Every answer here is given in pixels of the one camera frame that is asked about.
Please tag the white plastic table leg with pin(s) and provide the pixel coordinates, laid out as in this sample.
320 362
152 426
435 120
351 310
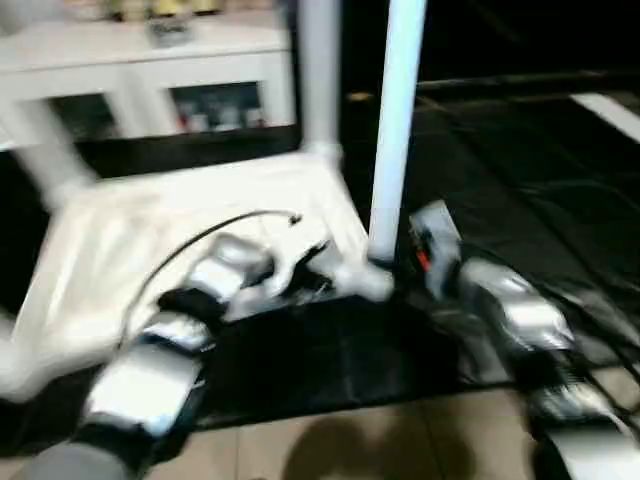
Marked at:
45 150
12 370
397 120
318 70

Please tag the white plastic table top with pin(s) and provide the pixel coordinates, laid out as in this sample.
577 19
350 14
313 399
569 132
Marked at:
130 230

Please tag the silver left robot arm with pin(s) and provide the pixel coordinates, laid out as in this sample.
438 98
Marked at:
170 330

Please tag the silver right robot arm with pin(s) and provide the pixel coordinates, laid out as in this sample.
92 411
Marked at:
520 320

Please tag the black work mat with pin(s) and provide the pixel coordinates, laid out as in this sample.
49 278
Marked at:
500 300

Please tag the small brown tag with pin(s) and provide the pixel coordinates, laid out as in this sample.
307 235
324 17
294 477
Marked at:
358 97

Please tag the small red bottle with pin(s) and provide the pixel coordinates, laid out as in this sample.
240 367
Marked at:
190 120

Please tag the long black bar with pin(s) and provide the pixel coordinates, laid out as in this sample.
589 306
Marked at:
530 82

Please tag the flat white board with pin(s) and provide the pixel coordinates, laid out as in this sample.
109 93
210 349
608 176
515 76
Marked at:
608 115

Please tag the white glass-door cabinet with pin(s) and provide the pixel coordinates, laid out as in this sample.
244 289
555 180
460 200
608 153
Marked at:
150 60

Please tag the dark object on cabinet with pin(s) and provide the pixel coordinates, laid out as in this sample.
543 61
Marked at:
168 30

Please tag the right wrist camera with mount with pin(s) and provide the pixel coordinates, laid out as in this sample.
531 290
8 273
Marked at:
435 235

